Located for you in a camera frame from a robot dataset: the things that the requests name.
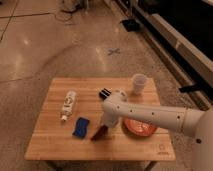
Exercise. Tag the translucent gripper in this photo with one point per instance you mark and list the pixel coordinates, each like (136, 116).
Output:
(111, 128)

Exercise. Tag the red chili pepper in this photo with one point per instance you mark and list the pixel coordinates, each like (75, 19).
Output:
(97, 134)

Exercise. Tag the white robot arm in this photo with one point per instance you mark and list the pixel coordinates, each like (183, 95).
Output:
(194, 123)

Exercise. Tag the orange plate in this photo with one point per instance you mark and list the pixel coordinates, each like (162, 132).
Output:
(139, 128)

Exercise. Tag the blue sponge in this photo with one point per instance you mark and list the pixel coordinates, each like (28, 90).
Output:
(81, 127)

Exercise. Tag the black rectangular box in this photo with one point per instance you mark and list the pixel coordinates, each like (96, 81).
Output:
(104, 93)

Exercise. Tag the wooden table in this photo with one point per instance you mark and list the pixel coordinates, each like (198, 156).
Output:
(53, 140)

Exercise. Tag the white plastic bottle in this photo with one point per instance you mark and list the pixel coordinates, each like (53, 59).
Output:
(68, 105)

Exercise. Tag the black floor plate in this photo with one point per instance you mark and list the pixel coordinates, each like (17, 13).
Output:
(130, 25)

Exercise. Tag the white equipment base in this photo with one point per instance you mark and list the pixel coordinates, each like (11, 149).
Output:
(72, 5)

